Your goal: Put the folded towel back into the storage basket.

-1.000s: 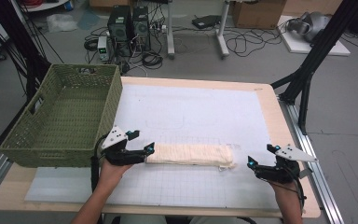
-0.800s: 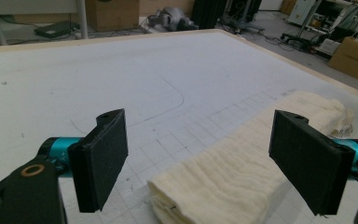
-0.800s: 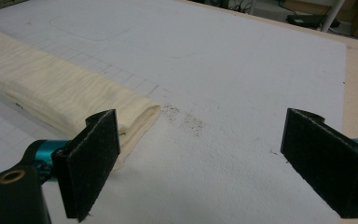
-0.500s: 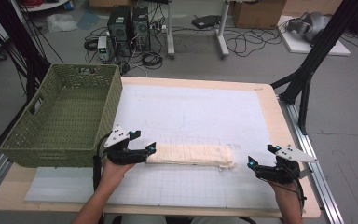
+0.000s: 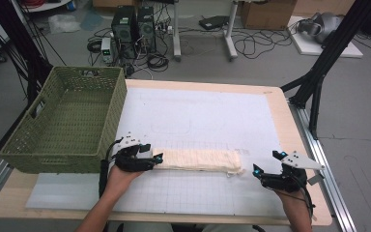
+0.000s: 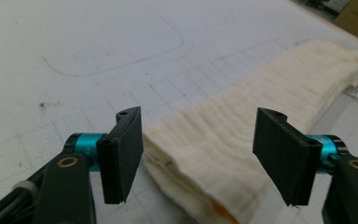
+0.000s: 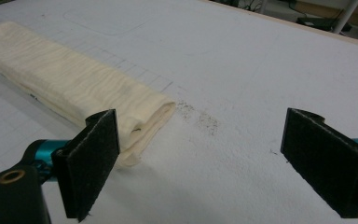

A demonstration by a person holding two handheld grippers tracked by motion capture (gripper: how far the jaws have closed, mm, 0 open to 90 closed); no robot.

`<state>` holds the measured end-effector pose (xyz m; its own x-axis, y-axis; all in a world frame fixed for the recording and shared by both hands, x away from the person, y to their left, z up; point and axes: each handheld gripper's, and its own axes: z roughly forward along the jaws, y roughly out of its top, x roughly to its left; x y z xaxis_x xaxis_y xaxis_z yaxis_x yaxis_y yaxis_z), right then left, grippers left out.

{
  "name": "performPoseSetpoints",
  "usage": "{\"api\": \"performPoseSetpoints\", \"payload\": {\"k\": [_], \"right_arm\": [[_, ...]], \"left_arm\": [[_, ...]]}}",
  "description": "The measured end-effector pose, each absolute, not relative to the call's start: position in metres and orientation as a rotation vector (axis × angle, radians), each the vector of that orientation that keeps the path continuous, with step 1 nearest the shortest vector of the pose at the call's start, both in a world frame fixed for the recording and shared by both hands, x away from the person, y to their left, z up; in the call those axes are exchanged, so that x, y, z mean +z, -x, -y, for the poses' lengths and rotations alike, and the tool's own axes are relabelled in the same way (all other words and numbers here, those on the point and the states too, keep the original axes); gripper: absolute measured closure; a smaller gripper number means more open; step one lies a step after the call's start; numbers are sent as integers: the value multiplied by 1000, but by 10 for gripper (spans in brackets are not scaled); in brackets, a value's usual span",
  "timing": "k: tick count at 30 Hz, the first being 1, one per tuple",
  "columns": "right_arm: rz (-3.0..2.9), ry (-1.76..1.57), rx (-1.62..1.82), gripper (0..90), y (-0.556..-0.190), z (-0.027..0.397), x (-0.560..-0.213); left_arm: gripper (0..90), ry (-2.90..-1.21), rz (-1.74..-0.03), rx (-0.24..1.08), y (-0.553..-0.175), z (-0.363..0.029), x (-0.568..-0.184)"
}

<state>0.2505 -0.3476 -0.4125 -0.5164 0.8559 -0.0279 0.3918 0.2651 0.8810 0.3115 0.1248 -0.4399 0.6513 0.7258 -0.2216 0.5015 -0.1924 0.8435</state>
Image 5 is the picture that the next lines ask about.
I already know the white desk leg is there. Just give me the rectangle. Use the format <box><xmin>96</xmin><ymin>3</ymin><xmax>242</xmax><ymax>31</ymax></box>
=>
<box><xmin>172</xmin><ymin>0</ymin><xmax>183</xmax><ymax>62</ymax></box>
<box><xmin>223</xmin><ymin>0</ymin><xmax>240</xmax><ymax>61</ymax></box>

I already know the grey tape piece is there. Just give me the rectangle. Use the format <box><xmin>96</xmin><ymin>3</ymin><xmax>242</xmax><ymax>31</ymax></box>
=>
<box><xmin>307</xmin><ymin>174</ymin><xmax>326</xmax><ymax>187</ymax></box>

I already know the large brown cardboard box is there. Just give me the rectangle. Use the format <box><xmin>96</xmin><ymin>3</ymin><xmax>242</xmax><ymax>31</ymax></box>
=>
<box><xmin>240</xmin><ymin>0</ymin><xmax>298</xmax><ymax>31</ymax></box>

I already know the person's left hand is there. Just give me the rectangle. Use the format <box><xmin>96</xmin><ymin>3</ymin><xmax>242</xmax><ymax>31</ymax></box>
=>
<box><xmin>104</xmin><ymin>165</ymin><xmax>143</xmax><ymax>198</ymax></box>

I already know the white grid mat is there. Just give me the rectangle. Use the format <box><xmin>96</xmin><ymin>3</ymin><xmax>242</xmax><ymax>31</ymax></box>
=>
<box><xmin>25</xmin><ymin>86</ymin><xmax>286</xmax><ymax>218</ymax></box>

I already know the large black computer tower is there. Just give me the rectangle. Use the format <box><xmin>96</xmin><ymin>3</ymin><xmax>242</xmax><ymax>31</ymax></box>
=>
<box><xmin>111</xmin><ymin>5</ymin><xmax>139</xmax><ymax>60</ymax></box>

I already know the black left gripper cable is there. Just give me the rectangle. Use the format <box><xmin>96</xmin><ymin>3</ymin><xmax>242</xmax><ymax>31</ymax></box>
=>
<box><xmin>98</xmin><ymin>137</ymin><xmax>124</xmax><ymax>198</ymax></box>

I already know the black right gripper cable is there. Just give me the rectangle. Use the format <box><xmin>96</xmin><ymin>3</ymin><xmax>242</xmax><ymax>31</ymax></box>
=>
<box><xmin>298</xmin><ymin>178</ymin><xmax>317</xmax><ymax>220</ymax></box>

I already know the cream egg-print cloth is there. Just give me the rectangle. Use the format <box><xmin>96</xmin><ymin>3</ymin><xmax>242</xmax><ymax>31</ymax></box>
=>
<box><xmin>153</xmin><ymin>148</ymin><xmax>244</xmax><ymax>177</ymax></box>

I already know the clear plastic bag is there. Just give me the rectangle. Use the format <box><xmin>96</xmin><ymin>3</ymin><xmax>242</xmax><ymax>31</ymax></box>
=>
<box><xmin>47</xmin><ymin>13</ymin><xmax>82</xmax><ymax>35</ymax></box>

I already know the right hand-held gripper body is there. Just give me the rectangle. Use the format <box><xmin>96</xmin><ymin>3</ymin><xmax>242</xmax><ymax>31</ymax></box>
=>
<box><xmin>259</xmin><ymin>151</ymin><xmax>326</xmax><ymax>194</ymax></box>

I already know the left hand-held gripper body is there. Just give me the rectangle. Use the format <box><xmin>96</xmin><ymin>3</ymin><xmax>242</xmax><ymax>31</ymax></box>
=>
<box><xmin>113</xmin><ymin>131</ymin><xmax>157</xmax><ymax>173</ymax></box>

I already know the coiled black cable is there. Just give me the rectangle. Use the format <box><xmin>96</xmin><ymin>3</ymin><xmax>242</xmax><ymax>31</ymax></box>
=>
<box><xmin>146</xmin><ymin>52</ymin><xmax>170</xmax><ymax>73</ymax></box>

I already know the white floor board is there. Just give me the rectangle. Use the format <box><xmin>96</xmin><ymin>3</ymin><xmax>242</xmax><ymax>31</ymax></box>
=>
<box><xmin>286</xmin><ymin>15</ymin><xmax>364</xmax><ymax>59</ymax></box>

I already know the grey headset device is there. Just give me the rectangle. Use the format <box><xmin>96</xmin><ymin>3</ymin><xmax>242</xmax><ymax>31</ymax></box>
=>
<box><xmin>297</xmin><ymin>12</ymin><xmax>344</xmax><ymax>44</ymax></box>

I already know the white power supply unit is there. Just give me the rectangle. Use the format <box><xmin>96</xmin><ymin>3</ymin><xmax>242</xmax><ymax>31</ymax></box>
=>
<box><xmin>100</xmin><ymin>37</ymin><xmax>115</xmax><ymax>64</ymax></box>

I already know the black flat case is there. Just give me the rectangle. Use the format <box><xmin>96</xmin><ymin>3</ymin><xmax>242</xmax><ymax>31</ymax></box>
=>
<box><xmin>198</xmin><ymin>14</ymin><xmax>232</xmax><ymax>31</ymax></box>

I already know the slim black computer tower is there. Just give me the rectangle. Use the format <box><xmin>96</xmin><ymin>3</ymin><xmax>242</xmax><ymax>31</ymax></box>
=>
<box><xmin>137</xmin><ymin>6</ymin><xmax>157</xmax><ymax>54</ymax></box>

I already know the person's right hand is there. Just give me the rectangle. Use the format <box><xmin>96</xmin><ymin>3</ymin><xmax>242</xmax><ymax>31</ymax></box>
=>
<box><xmin>274</xmin><ymin>188</ymin><xmax>311</xmax><ymax>215</ymax></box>

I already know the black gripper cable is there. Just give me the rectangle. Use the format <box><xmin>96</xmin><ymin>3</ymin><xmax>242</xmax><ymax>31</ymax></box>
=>
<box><xmin>98</xmin><ymin>137</ymin><xmax>124</xmax><ymax>198</ymax></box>
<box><xmin>298</xmin><ymin>178</ymin><xmax>317</xmax><ymax>220</ymax></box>

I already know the green woven basket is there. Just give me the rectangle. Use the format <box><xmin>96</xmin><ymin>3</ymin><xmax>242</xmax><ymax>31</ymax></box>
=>
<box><xmin>0</xmin><ymin>66</ymin><xmax>128</xmax><ymax>175</ymax></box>

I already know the black stand with cables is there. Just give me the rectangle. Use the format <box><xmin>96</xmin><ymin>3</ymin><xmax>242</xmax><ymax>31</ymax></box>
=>
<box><xmin>0</xmin><ymin>0</ymin><xmax>55</xmax><ymax>107</ymax></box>

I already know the black metal stand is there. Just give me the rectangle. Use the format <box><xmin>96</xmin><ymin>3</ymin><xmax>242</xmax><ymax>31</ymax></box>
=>
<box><xmin>279</xmin><ymin>0</ymin><xmax>371</xmax><ymax>141</ymax></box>

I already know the tangle of black floor cables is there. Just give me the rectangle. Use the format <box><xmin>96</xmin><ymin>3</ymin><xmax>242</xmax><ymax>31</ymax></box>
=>
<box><xmin>231</xmin><ymin>28</ymin><xmax>294</xmax><ymax>61</ymax></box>

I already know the aluminium rail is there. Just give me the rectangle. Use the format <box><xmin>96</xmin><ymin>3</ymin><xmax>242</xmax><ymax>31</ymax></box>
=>
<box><xmin>289</xmin><ymin>102</ymin><xmax>357</xmax><ymax>232</ymax></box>

